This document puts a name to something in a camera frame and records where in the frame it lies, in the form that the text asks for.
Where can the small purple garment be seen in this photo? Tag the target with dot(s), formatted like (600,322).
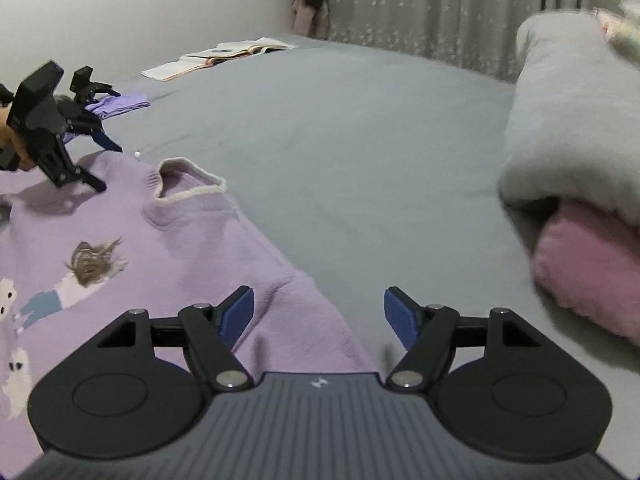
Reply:
(125,104)

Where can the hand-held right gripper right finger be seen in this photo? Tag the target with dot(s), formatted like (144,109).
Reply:
(400,317)

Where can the pink pillow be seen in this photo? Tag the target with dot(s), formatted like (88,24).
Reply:
(590,265)

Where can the person's left hand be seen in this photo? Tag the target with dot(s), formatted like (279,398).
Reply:
(22,152)

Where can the purple knitted sweater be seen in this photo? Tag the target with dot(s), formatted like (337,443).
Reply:
(200,240)

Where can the grey bed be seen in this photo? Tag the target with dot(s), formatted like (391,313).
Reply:
(360,160)

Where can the white patterned cloth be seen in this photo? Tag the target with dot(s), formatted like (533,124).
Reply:
(170,70)

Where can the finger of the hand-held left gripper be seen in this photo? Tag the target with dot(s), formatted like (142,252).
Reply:
(111,143)
(67,170)

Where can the open book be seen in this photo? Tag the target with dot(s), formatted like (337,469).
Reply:
(240,49)

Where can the grey dotted curtain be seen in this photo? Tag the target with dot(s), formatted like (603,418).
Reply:
(425,5)

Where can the pink hanging garment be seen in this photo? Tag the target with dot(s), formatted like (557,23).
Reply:
(306,20)

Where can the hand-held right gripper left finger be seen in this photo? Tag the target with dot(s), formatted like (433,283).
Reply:
(237,317)

